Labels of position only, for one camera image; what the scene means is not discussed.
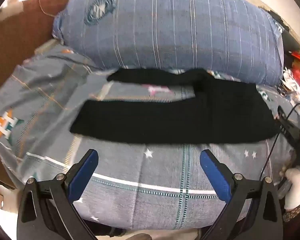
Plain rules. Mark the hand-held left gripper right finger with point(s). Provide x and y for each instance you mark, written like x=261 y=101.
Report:
x=215 y=172

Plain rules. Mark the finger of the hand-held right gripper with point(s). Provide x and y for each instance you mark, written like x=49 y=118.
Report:
x=286 y=127

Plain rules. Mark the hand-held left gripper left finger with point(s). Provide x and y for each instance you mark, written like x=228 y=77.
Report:
x=83 y=175

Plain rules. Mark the black pants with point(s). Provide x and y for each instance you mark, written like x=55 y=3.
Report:
x=165 y=122

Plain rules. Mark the person's right forearm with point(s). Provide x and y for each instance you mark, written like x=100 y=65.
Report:
x=296 y=212

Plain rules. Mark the person's right hand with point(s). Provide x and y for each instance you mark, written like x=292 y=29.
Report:
x=296 y=185

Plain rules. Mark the grey printed bedsheet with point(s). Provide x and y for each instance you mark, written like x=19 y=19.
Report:
x=145 y=175

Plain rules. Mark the blue striped pillow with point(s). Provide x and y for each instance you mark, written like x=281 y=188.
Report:
x=177 y=30

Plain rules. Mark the brown wooden headboard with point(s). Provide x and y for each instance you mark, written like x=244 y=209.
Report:
x=15 y=42

